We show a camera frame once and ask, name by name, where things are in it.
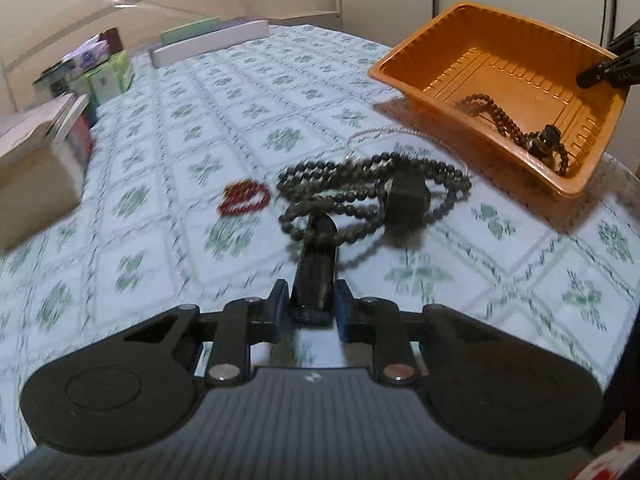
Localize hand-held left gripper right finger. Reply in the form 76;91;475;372
334;280;455;387

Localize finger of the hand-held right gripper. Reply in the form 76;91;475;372
606;29;640;55
575;51;640;91

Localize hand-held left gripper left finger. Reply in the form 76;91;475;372
120;280;291;387

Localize black bead necklace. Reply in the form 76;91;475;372
276;152;473;249

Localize brown bead necklace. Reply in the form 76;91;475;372
454;92;572;177

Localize orange plastic tray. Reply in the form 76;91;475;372
367;2;632;200

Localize red bead bracelet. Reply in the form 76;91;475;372
218;181;273;217

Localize black strap bracelet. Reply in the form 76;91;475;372
384;172;427;229

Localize white pearl necklace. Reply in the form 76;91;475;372
345;126;469;174

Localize floral checked tablecloth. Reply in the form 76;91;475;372
0;24;640;461

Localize red book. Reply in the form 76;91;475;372
70;109;97;162

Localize beige cardboard box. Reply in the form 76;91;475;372
0;147;87;252

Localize long white box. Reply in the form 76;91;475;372
150;19;271;69

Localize white and green tissue box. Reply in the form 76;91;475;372
82;67;121;107

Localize green tissue pack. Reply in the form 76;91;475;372
107;50;135;92

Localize long green box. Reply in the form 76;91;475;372
161;16;221;46

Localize red and white cloth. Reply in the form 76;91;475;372
574;440;640;480

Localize brown box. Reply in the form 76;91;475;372
97;27;125;56

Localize green tissue boxes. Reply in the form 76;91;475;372
32;59;77;96

